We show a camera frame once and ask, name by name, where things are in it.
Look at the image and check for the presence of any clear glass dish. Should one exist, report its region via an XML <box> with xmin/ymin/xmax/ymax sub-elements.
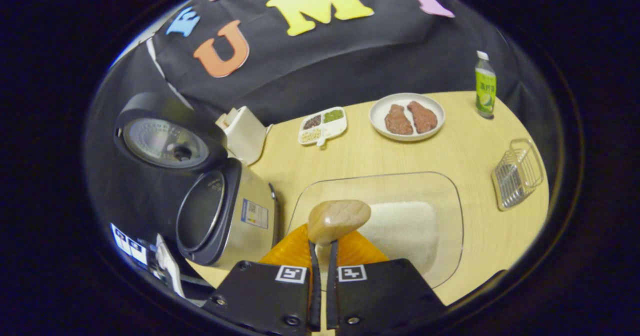
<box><xmin>287</xmin><ymin>171</ymin><xmax>464</xmax><ymax>291</ymax></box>

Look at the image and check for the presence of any white round plate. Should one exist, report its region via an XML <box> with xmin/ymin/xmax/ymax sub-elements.
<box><xmin>369</xmin><ymin>92</ymin><xmax>446</xmax><ymax>142</ymax></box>

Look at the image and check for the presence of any white panel with dark squares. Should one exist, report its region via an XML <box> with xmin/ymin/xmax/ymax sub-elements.
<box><xmin>109</xmin><ymin>222</ymin><xmax>152</xmax><ymax>268</ymax></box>

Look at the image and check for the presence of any white uncooked rice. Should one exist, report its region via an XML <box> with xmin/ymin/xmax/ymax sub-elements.
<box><xmin>357</xmin><ymin>201</ymin><xmax>441</xmax><ymax>274</ymax></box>

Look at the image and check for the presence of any brown meat piece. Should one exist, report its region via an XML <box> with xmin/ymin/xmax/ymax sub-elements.
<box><xmin>384</xmin><ymin>104</ymin><xmax>414</xmax><ymax>136</ymax></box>
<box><xmin>407</xmin><ymin>100</ymin><xmax>439</xmax><ymax>134</ymax></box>

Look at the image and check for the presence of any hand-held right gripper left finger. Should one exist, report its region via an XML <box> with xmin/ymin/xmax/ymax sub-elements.
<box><xmin>202</xmin><ymin>223</ymin><xmax>322</xmax><ymax>335</ymax></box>

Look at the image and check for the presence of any wooden spoon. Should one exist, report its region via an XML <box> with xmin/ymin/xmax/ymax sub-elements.
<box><xmin>307</xmin><ymin>199</ymin><xmax>372</xmax><ymax>287</ymax></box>

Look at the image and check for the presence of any dark grey rice cooker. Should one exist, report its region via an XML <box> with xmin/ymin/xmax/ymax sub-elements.
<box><xmin>114</xmin><ymin>92</ymin><xmax>280</xmax><ymax>269</ymax></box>

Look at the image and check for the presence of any wire chopstick holder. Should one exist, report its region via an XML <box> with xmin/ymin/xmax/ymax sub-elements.
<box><xmin>491</xmin><ymin>137</ymin><xmax>545</xmax><ymax>212</ymax></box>

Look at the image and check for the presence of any green tea bottle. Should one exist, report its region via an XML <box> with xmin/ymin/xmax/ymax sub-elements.
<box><xmin>474</xmin><ymin>50</ymin><xmax>497</xmax><ymax>120</ymax></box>

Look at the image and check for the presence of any white divided grain tray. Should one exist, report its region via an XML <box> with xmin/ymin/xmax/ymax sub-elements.
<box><xmin>298</xmin><ymin>107</ymin><xmax>348</xmax><ymax>148</ymax></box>

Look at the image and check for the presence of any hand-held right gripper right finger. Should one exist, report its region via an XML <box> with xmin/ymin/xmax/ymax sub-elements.
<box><xmin>327</xmin><ymin>231</ymin><xmax>446</xmax><ymax>336</ymax></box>

